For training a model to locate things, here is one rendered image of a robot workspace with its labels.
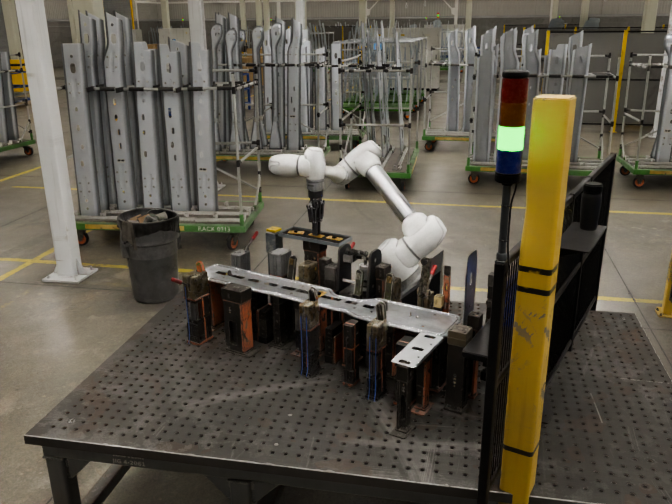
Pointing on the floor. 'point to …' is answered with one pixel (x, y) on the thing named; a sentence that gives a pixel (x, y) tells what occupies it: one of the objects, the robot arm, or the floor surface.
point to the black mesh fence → (578, 290)
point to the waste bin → (151, 252)
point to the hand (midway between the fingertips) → (316, 228)
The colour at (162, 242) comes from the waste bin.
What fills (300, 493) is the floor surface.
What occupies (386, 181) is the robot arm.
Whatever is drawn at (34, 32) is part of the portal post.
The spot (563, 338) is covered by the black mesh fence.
